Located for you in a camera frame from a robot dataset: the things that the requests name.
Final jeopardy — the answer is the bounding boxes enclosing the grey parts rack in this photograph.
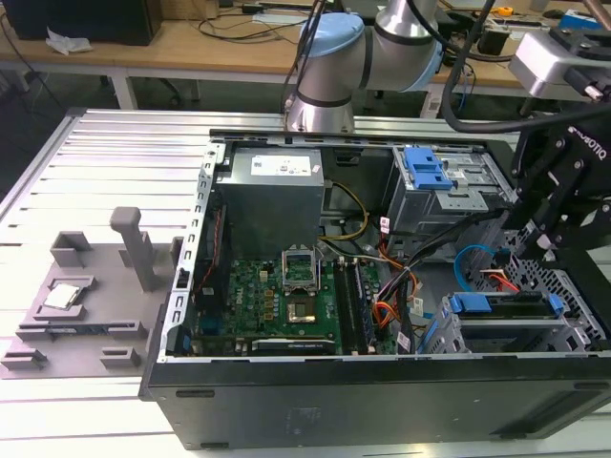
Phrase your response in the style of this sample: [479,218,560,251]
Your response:
[0,205,185,381]

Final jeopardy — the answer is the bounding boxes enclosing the grey power supply box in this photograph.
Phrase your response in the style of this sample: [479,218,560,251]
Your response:
[214,146,326,261]

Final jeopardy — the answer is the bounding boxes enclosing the black RAM slot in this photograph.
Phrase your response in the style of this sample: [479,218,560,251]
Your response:
[332,260,359,355]
[346,260,371,352]
[352,261,379,347]
[339,260,366,355]

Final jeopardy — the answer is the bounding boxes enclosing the black PC case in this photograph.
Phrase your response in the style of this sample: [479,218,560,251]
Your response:
[137,126,611,452]

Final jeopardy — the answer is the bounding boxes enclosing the crumpled white plastic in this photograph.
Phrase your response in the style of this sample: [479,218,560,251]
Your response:
[45,28,95,54]

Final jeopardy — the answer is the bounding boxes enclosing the blue disk data wire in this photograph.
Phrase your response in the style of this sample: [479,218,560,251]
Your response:
[452,243,508,306]

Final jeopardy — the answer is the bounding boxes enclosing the square chipset chip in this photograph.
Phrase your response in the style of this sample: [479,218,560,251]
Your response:
[284,296,317,326]

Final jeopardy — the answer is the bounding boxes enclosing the dark RAM stick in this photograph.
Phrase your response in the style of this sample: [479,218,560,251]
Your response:
[45,324,116,336]

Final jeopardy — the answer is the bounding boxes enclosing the wooden workbench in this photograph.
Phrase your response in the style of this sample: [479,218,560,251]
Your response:
[0,0,611,114]

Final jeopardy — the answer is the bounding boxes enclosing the red orange disk power wire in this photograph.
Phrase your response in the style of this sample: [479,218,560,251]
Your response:
[479,266,543,302]

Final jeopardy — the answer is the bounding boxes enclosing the black wire bundle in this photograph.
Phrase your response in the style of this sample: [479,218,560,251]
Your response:
[374,209,510,357]

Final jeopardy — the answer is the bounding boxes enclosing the thin black cable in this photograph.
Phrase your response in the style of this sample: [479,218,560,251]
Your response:
[282,0,333,118]

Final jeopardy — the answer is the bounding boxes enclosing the thick black cable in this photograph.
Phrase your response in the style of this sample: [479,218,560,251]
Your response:
[439,0,564,135]

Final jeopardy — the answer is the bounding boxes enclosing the small black cube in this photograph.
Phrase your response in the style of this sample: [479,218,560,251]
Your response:
[476,26,507,56]

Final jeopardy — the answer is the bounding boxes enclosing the metal disk bay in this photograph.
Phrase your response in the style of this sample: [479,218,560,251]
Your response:
[436,257,596,357]

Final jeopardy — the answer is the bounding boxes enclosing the black box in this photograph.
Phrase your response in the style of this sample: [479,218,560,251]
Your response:
[4,0,161,47]

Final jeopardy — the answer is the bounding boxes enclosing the green motherboard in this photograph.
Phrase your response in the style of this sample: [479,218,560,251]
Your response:
[183,255,397,357]

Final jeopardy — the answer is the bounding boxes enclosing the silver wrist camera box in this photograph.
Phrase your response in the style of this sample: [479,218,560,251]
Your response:
[507,31,603,102]

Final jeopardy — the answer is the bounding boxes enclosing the blue plastic drive latch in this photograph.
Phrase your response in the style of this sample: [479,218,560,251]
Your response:
[403,146,453,191]

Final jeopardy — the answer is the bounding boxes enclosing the metal socket cover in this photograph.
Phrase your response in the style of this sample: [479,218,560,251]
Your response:
[281,245,320,295]

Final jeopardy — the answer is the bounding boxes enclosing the black graphics card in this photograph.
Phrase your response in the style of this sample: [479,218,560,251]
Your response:
[250,337,338,355]

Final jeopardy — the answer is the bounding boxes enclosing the blue box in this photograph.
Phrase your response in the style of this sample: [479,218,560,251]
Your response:
[558,9,611,32]

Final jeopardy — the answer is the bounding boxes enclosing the yellow black power wire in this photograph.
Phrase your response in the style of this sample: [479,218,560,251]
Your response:
[317,180,372,245]

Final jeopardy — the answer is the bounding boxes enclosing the silver CPU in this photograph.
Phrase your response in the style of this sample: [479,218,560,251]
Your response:
[42,281,83,310]

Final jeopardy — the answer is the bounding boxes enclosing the hard disk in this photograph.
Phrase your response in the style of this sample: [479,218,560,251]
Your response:
[448,291,563,322]

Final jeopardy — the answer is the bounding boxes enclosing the metal optical drive cage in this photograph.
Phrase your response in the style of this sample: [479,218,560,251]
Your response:
[389,145,519,242]

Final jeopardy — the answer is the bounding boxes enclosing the orange red wire bundle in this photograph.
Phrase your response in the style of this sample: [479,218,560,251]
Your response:
[373,247,416,341]

